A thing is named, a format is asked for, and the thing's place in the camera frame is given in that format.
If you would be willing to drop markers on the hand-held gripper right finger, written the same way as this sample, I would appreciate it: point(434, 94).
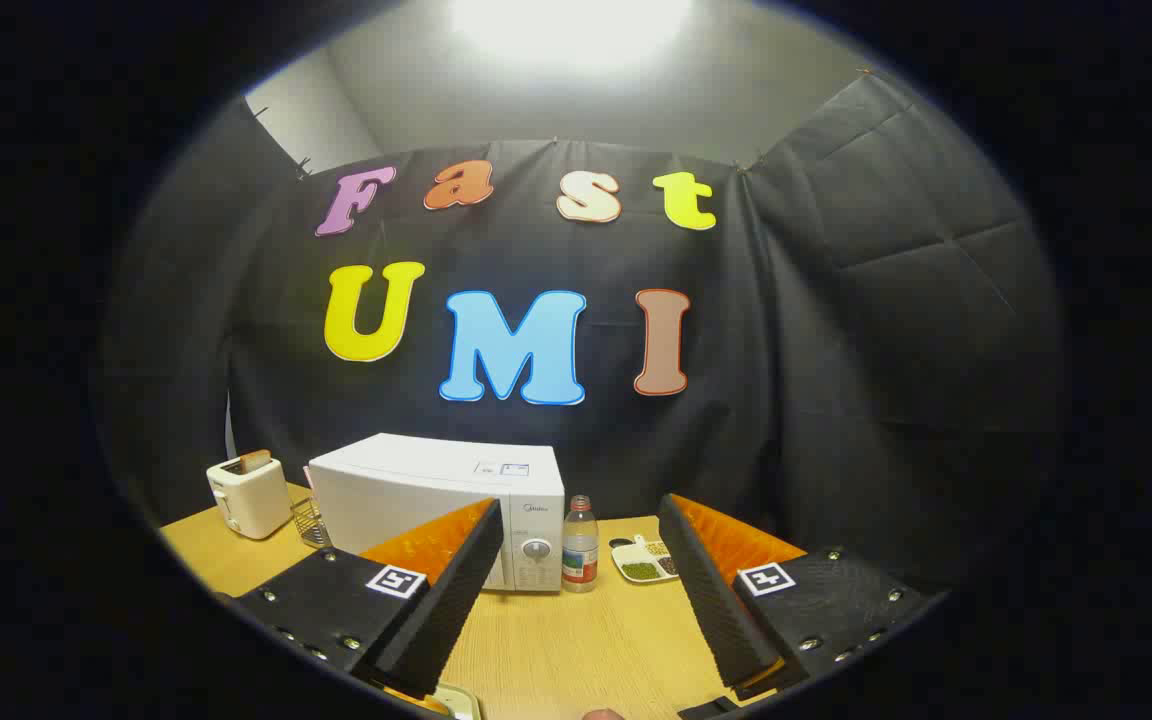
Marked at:
point(721, 610)

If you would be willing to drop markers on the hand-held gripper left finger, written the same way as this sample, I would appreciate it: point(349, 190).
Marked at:
point(456, 600)

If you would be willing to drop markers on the white microwave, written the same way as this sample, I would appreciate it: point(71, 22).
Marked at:
point(406, 480)

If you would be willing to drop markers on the white divided bean dish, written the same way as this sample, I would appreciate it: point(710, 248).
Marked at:
point(641, 570)

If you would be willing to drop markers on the cream plate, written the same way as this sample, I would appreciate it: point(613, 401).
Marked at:
point(458, 703)

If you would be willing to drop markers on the clear plastic bottle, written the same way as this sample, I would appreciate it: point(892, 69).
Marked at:
point(580, 550)

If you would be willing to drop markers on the cream toaster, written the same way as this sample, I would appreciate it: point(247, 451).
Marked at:
point(251, 500)

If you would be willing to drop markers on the toast slice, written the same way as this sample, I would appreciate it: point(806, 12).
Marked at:
point(256, 460)

